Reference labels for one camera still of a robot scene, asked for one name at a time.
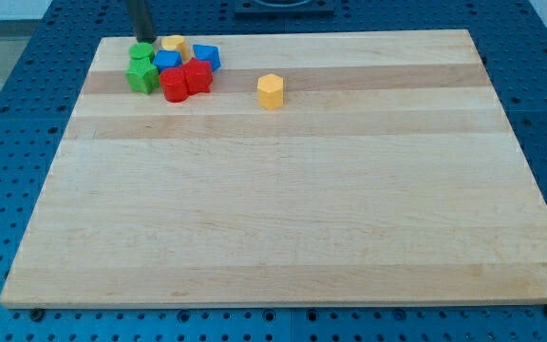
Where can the yellow heart block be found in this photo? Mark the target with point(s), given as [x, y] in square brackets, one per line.
[176, 43]

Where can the blue triangle block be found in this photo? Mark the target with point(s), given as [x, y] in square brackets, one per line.
[209, 54]

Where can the yellow hexagon block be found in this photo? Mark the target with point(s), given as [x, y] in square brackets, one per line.
[270, 91]

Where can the wooden board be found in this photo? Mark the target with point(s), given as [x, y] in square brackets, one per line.
[390, 176]

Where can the red star block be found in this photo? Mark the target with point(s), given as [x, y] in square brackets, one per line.
[198, 76]

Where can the red cylinder block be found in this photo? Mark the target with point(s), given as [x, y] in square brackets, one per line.
[173, 84]

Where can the blue cube block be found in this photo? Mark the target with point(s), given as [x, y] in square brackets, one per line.
[167, 59]

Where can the green star block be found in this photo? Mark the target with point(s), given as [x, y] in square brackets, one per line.
[142, 76]

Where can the green cylinder block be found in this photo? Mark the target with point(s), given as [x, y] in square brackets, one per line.
[141, 51]

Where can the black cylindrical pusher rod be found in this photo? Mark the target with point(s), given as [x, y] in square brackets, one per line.
[142, 21]

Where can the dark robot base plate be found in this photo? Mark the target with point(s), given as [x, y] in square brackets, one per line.
[282, 6]

